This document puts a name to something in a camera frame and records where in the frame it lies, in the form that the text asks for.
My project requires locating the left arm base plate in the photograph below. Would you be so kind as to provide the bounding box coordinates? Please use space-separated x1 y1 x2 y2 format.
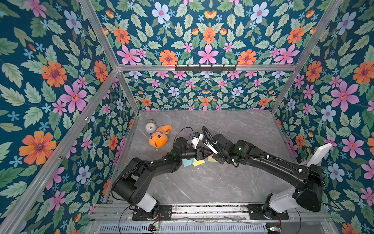
132 205 173 221

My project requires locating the green memo pad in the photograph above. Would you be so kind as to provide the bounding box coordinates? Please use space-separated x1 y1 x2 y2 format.
208 156 217 163

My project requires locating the small white alarm clock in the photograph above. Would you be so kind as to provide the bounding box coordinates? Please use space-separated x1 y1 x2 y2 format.
145 119 157 134

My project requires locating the black hook rail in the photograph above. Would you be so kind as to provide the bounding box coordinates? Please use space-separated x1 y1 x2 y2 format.
174 64 237 72

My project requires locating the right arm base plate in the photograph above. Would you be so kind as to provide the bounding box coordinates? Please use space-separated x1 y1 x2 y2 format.
246 204 289 220

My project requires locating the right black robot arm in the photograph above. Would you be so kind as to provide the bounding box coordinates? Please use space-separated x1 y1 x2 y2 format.
202 134 324 216

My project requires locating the yellow memo pad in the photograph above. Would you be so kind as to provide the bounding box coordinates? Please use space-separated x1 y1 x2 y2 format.
193 160 205 167

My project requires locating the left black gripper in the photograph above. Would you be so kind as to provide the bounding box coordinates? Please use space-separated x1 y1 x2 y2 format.
177 146 212 162

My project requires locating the orange fish plush toy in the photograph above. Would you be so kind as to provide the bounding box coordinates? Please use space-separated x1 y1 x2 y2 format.
149 125 172 149

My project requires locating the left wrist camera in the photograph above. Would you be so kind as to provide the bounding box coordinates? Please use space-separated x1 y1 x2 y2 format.
191 132 204 149

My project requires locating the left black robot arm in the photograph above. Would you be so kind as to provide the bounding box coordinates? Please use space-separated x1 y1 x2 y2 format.
112 137 213 214

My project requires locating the blue memo pad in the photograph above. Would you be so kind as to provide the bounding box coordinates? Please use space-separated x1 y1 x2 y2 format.
182 159 195 167

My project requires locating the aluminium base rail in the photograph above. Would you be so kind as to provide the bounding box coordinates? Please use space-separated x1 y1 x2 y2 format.
86 202 339 234

